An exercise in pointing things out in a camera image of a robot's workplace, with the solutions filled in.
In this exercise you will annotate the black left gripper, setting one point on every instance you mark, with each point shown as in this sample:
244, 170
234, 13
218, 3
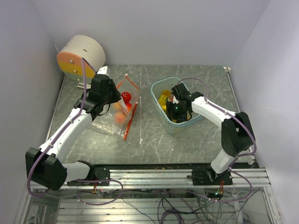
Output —
117, 95

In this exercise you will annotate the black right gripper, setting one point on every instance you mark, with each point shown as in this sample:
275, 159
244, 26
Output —
171, 115

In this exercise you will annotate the red toy wax apple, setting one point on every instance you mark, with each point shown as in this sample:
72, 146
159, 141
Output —
126, 96

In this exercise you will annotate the clear orange-zip top bag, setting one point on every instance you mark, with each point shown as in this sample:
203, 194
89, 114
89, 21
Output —
123, 109

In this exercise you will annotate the clear orange-zip bag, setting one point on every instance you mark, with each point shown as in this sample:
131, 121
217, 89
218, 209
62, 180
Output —
106, 125
123, 109

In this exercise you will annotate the red toy pear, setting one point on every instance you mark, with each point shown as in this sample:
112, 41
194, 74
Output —
128, 106

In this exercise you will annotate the pink toy peach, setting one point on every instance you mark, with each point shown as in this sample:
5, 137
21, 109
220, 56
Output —
120, 118

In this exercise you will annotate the orange toy peach with leaf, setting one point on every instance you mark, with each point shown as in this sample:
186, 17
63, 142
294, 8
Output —
117, 107

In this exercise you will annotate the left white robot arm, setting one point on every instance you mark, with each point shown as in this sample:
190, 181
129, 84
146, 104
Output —
44, 165

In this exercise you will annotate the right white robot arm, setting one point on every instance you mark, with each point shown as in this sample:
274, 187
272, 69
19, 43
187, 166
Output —
236, 130

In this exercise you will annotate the yellow toy banana bunch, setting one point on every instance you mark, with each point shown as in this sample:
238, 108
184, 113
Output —
163, 99

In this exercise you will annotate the white and blue plastic basket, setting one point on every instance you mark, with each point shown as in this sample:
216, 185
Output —
160, 91

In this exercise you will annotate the white cylinder with orange face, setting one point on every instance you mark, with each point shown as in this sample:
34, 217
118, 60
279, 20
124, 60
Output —
81, 47

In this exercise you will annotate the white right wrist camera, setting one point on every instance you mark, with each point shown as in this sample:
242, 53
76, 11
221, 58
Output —
172, 99

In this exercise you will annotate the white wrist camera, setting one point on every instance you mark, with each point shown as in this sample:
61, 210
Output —
105, 70
172, 99

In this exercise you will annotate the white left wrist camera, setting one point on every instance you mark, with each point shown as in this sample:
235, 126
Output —
105, 70

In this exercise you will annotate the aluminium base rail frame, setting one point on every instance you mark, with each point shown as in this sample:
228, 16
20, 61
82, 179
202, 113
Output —
156, 194

